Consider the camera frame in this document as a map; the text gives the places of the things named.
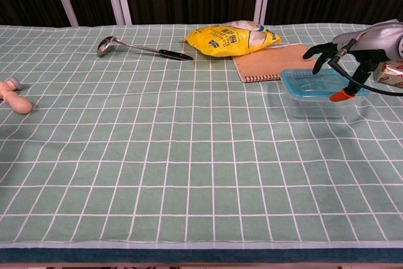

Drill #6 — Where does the blue plastic lid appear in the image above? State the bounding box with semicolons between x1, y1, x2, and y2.
280;68;372;98

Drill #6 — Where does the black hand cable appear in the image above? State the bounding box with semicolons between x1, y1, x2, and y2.
329;37;403;97

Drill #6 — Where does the gold foil packet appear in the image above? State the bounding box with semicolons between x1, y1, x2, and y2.
373;60;403;89

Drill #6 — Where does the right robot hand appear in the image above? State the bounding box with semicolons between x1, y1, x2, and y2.
302;20;403;103

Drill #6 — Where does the beige wooden mallet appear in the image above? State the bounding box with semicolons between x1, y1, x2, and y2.
0;76;33;115

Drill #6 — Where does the steel ladle black handle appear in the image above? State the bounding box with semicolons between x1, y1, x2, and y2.
96;36;194;62

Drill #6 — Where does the clear plastic container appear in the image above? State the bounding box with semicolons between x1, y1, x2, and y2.
285;92;363;120

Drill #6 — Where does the yellow snack bag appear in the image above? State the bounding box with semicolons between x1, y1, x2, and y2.
184;20;282;59

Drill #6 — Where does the green checked tablecloth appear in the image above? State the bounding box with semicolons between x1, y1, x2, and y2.
0;23;403;251

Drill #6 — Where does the brown spiral notebook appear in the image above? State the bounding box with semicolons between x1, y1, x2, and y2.
232;43;317;84

